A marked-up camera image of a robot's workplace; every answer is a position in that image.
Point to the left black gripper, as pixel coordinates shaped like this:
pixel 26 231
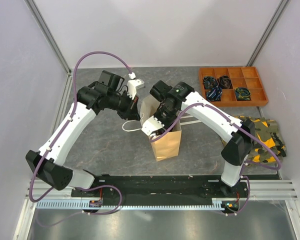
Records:
pixel 131 112

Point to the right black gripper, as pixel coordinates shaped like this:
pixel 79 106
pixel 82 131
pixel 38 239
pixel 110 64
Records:
pixel 167 124

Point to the brown paper bag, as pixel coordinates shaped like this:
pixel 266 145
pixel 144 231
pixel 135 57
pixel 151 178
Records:
pixel 169 145

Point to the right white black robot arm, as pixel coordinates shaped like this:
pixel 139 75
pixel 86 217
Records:
pixel 174 101

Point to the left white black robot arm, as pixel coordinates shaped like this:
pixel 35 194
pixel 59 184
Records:
pixel 47 163

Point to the rolled blue striped sock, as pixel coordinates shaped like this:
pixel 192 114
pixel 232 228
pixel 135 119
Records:
pixel 214 94

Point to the rolled sock top left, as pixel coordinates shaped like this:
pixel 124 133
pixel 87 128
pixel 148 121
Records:
pixel 209 82

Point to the rolled brown sock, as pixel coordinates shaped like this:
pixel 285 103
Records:
pixel 225 82

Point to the rolled blue yellow sock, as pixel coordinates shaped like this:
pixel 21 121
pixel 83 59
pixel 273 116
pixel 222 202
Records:
pixel 242 94

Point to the camouflage cloth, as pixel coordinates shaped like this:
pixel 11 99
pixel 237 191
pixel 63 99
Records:
pixel 267 131

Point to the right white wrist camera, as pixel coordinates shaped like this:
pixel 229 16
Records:
pixel 151 125

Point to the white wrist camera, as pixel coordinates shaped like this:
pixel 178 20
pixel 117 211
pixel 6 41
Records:
pixel 151 125
pixel 133 85

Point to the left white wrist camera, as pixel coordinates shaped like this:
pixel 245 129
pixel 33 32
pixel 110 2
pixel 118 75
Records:
pixel 133 85

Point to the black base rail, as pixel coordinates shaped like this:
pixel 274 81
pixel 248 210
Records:
pixel 162 189

